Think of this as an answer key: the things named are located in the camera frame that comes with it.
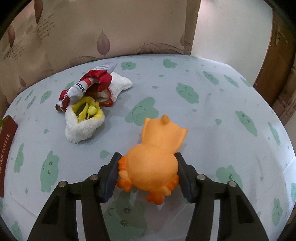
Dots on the green cloud patterned tablecloth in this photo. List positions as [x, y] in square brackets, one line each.
[233, 134]

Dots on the gold red toffee tin box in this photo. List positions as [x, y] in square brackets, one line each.
[9, 127]

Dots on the beige leaf print curtain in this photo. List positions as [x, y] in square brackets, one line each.
[41, 38]

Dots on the red grey printed garment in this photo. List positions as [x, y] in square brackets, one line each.
[96, 80]

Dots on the white fluffy yellow slipper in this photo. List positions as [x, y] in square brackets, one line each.
[82, 119]

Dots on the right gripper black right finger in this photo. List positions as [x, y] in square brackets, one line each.
[237, 217]

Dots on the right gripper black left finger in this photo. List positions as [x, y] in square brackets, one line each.
[57, 219]

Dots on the white red trimmed sock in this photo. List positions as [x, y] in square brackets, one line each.
[108, 97]

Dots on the orange rubber chick toy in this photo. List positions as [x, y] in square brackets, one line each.
[151, 166]

